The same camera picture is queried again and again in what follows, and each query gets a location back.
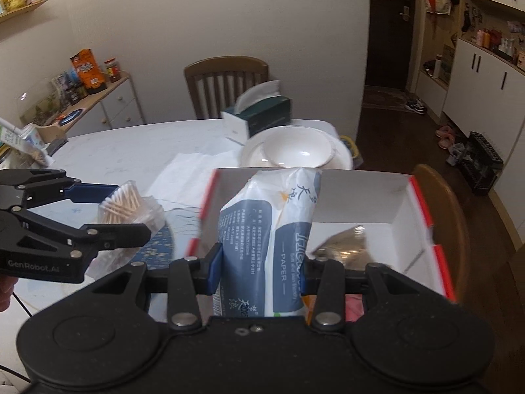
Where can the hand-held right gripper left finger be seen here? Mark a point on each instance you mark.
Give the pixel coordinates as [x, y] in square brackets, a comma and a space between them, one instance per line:
[215, 269]

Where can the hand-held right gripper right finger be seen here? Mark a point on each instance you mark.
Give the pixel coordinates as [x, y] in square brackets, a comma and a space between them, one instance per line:
[328, 287]

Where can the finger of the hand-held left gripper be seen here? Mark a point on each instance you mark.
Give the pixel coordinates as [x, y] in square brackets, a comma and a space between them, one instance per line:
[94, 193]
[119, 236]

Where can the bag of cotton swabs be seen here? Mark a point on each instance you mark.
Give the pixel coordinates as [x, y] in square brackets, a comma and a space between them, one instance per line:
[123, 209]

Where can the white and blue tissue pack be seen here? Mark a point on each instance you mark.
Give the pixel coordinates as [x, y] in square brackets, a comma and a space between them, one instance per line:
[254, 230]

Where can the red cardboard box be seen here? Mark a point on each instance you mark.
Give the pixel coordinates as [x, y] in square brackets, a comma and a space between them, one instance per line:
[361, 201]

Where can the person's left hand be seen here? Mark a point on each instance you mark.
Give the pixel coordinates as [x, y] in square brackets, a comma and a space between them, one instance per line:
[6, 295]

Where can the white and green carton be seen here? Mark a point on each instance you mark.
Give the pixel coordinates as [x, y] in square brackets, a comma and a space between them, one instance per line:
[20, 141]

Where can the white paper napkin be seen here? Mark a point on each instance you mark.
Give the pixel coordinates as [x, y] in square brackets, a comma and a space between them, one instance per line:
[184, 172]

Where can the low white drawer cabinet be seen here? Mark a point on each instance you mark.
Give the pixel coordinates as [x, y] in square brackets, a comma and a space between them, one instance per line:
[115, 102]

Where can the white gold-rimmed plate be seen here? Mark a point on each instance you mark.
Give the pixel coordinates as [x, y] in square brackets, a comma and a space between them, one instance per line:
[254, 152]

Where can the orange snack box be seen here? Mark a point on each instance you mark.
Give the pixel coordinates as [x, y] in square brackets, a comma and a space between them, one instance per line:
[87, 69]

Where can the red-lidded jar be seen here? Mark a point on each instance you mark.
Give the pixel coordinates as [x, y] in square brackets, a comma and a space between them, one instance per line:
[112, 70]

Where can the round-backed wooden chair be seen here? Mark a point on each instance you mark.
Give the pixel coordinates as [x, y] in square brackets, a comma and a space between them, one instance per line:
[445, 209]

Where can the white gold-rimmed bowl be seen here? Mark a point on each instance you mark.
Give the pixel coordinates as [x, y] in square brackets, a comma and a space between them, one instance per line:
[299, 145]

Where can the white and green tissue box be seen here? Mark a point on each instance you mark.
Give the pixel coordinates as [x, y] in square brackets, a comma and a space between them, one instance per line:
[262, 115]

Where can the wooden slatted chair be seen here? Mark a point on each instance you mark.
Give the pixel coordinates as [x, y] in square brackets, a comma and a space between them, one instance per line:
[225, 65]

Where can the grey shoes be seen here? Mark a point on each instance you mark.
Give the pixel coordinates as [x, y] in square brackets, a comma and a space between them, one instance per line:
[455, 155]

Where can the pink slippers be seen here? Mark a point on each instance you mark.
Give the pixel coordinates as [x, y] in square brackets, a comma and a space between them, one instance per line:
[446, 136]

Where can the black plastic crate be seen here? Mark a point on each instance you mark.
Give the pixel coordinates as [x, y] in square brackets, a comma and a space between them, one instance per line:
[480, 160]

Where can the dark sneakers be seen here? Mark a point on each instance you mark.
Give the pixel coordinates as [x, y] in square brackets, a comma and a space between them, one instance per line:
[416, 106]

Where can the white sideboard cabinet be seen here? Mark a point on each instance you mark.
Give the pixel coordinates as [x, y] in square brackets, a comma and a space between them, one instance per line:
[480, 86]

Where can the open wooden shelf unit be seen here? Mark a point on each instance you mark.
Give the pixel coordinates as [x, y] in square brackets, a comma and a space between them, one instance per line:
[441, 61]

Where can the dark entrance door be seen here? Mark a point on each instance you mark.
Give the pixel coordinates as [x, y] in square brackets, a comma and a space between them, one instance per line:
[393, 28]

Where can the wooden wall shelf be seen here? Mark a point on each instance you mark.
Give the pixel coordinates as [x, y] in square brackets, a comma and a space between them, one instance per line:
[20, 10]

